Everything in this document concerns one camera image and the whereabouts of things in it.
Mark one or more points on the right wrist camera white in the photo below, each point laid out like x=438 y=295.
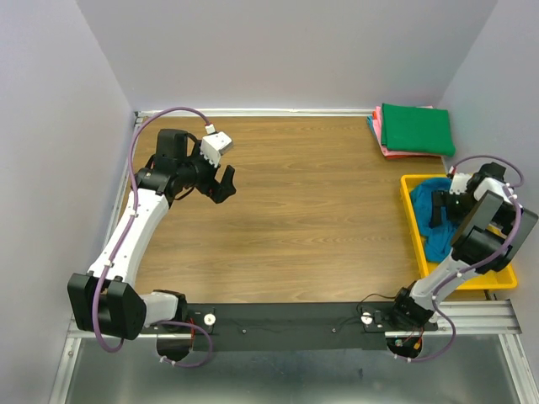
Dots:
x=459 y=183

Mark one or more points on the light blue folded t shirt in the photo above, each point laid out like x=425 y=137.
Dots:
x=376 y=128

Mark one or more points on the aluminium frame rail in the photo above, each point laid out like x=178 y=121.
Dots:
x=456 y=318

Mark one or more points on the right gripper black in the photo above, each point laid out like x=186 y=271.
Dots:
x=442 y=198

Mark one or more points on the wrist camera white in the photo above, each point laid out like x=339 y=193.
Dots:
x=214 y=147
x=459 y=183

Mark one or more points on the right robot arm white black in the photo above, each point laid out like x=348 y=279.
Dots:
x=494 y=225

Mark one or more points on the pink folded t shirt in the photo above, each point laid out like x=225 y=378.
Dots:
x=381 y=134

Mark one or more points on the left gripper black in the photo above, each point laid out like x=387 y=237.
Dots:
x=217 y=191

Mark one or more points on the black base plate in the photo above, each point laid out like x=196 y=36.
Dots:
x=370 y=325

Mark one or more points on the green folded t shirt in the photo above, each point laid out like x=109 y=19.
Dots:
x=417 y=129

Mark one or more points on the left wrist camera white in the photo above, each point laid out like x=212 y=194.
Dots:
x=214 y=147

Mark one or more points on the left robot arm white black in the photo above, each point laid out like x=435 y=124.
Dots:
x=104 y=298

